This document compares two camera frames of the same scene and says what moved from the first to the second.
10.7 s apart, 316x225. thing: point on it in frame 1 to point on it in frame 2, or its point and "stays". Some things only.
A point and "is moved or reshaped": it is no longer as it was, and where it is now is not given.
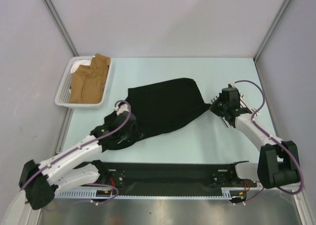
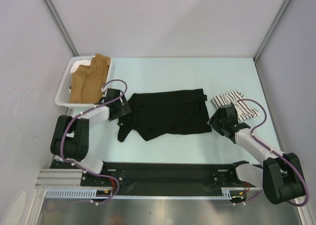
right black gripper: (213, 107) to (213, 121)
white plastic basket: (62, 94) stays
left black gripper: (137, 133) to (124, 109)
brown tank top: (88, 82) stays
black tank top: (154, 108) is moved or reshaped
